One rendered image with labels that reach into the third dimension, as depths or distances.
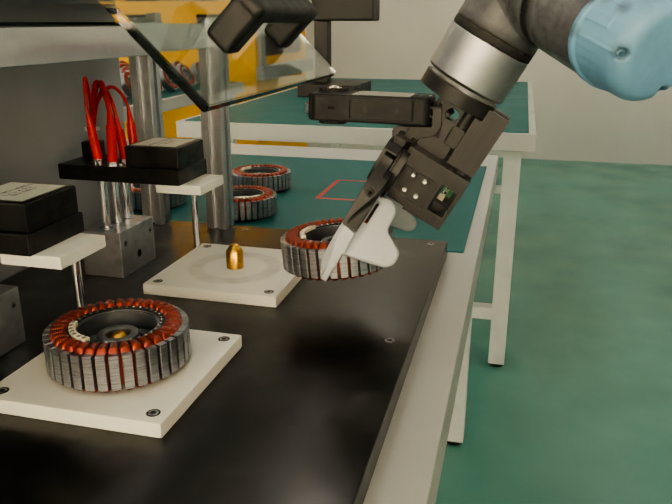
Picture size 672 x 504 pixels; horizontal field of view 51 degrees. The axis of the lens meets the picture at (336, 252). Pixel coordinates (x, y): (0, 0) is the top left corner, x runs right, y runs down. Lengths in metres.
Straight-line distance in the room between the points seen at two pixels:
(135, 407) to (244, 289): 0.24
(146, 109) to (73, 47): 0.32
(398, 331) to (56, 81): 0.53
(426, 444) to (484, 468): 1.30
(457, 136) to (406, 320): 0.18
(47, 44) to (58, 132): 0.29
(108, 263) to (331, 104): 0.33
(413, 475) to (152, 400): 0.20
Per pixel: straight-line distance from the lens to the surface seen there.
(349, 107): 0.64
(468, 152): 0.63
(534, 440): 1.97
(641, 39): 0.51
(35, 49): 0.65
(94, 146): 0.82
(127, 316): 0.62
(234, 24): 0.40
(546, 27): 0.56
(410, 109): 0.63
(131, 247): 0.83
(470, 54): 0.60
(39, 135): 0.91
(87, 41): 0.71
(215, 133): 0.96
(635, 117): 5.88
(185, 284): 0.76
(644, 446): 2.04
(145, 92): 1.00
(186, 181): 0.77
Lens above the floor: 1.05
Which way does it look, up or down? 18 degrees down
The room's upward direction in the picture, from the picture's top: straight up
